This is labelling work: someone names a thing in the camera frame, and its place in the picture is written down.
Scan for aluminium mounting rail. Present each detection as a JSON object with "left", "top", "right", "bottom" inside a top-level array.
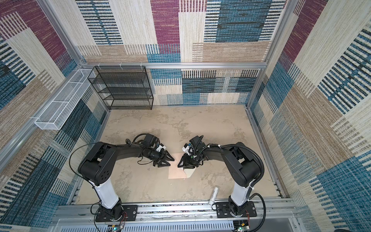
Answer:
[{"left": 48, "top": 197, "right": 305, "bottom": 232}]

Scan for white glue stick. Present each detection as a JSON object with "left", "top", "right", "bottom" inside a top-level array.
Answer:
[{"left": 209, "top": 187, "right": 219, "bottom": 206}]

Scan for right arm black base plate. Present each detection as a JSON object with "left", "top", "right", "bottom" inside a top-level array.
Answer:
[{"left": 212, "top": 201, "right": 257, "bottom": 218}]

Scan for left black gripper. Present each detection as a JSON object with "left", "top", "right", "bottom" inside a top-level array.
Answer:
[{"left": 147, "top": 148, "right": 175, "bottom": 167}]

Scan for white wire mesh basket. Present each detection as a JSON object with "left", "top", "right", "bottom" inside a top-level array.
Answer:
[{"left": 35, "top": 69, "right": 91, "bottom": 131}]

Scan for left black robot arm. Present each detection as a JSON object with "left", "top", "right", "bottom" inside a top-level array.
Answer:
[{"left": 78, "top": 133, "right": 174, "bottom": 221}]

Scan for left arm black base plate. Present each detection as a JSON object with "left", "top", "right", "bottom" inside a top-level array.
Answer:
[{"left": 95, "top": 205, "right": 138, "bottom": 223}]

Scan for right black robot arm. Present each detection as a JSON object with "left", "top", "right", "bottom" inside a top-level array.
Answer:
[{"left": 177, "top": 136, "right": 265, "bottom": 216}]

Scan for black wire mesh shelf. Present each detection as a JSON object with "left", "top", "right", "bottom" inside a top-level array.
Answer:
[{"left": 88, "top": 66, "right": 154, "bottom": 110}]

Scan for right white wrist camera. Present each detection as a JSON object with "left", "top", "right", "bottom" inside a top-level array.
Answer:
[{"left": 182, "top": 143, "right": 195, "bottom": 156}]

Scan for pale pink envelope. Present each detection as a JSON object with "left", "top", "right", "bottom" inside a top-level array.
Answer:
[{"left": 168, "top": 153, "right": 195, "bottom": 179}]

